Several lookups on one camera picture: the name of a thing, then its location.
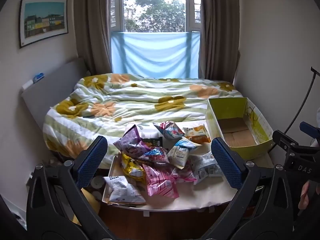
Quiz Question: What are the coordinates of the grey headboard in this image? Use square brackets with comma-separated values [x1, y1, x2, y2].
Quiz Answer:
[20, 57, 88, 130]

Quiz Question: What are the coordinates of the light blue cloth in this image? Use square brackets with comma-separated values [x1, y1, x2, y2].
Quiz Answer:
[110, 31, 200, 79]

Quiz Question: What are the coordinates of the purple snack packet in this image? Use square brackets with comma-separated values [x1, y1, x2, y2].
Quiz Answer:
[113, 124, 150, 159]

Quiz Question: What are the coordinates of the white pink blue snack packet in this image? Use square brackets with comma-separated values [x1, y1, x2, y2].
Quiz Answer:
[152, 121, 185, 140]

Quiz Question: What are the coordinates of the brown curtain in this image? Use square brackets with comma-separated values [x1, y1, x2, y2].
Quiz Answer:
[73, 0, 113, 77]
[199, 0, 240, 85]

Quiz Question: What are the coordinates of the dark green snack packet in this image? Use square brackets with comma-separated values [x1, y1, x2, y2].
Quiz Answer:
[142, 137, 163, 147]

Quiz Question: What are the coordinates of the thin black strap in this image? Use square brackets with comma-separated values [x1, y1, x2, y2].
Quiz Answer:
[284, 66, 320, 135]

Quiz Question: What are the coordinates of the yellow-green cardboard box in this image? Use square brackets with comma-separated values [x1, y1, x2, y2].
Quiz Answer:
[205, 97, 275, 160]

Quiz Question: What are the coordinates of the framed picture of houses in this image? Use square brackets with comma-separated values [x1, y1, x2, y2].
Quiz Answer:
[19, 0, 68, 49]

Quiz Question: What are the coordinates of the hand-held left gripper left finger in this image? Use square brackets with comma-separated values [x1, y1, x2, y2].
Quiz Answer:
[26, 135, 118, 240]

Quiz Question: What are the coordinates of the yellow snack packet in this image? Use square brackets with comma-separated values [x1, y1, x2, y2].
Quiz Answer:
[121, 152, 147, 183]

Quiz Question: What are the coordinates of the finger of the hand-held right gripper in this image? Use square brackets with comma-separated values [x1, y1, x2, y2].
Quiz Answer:
[272, 129, 300, 154]
[299, 121, 320, 139]

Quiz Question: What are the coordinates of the blue and white snack packet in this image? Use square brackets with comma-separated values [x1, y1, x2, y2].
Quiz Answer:
[167, 137, 202, 169]

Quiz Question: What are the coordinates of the person's right hand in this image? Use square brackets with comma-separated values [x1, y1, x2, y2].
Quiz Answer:
[297, 181, 320, 210]

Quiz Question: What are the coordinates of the floral striped blanket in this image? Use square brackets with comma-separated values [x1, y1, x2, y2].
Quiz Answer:
[42, 73, 244, 165]

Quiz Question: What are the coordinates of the large pink strawberry snack packet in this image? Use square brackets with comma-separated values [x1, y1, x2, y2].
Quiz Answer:
[142, 164, 180, 198]

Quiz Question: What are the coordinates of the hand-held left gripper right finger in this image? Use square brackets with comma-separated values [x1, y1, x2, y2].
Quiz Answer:
[200, 137, 298, 240]

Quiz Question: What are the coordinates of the small pink snack packet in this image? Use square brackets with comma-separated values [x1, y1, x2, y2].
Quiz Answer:
[170, 166, 198, 183]

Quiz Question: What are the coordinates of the red and blue snack packet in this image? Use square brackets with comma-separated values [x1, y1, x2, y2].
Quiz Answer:
[137, 146, 170, 165]

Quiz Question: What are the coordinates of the window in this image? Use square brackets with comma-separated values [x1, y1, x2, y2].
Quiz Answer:
[110, 0, 202, 33]

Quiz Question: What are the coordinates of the clear white snack packet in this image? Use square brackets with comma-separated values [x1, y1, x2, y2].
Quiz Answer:
[187, 152, 224, 185]

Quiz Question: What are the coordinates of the white dark-label snack packet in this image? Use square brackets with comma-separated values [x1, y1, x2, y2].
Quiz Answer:
[103, 176, 146, 205]

